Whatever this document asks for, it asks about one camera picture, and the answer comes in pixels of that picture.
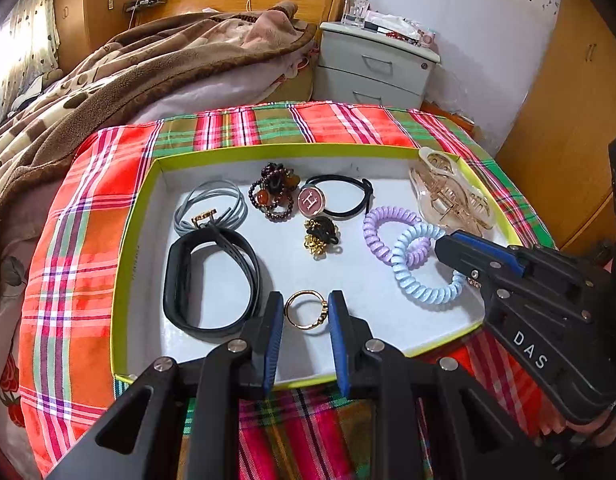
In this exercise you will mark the white nightstand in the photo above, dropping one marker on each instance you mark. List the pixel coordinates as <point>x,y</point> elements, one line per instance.
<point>348,50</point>

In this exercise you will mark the white floral bedsheet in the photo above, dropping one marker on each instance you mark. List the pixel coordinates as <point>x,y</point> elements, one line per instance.
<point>3,410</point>

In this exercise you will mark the green-edged white tray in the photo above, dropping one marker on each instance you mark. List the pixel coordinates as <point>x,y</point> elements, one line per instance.
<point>358,280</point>

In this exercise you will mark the person's right hand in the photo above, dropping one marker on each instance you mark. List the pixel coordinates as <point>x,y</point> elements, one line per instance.
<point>605,427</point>

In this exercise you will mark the narrow wooden wardrobe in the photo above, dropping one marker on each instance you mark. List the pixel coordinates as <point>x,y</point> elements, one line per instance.
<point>88,0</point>

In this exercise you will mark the spotted curtain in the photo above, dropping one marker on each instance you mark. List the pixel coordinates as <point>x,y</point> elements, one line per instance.
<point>33,25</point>

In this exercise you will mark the clear hair claw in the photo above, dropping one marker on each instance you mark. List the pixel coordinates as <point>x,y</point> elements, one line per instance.
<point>438,200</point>

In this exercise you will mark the brown wooden furniture piece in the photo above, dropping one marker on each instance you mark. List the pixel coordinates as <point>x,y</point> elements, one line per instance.
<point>448,117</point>

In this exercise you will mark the pile of small trinkets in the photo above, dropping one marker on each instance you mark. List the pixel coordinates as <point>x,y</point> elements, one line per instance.
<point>403,27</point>

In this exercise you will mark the black watch band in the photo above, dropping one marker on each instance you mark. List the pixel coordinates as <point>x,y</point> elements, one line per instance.
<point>173,280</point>

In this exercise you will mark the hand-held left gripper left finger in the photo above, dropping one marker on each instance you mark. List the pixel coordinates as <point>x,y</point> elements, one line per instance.
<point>273,340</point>

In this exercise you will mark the brown paw-print blanket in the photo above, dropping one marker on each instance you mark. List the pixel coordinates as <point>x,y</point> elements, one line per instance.
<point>113,85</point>

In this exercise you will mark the pale lilac sheet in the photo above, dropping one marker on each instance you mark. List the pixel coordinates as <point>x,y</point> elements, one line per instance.
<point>198,100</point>

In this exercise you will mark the red green plaid cloth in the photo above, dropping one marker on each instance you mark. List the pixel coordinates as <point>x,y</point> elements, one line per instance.
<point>78,235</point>

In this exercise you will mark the large wooden wardrobe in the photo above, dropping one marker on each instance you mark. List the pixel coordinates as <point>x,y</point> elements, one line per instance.
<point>563,110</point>

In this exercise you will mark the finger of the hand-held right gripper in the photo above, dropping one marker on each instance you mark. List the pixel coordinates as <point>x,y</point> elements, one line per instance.
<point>508,256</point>
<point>468,260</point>

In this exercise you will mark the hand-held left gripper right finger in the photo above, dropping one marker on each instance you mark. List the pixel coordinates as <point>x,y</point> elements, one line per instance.
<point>340,345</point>

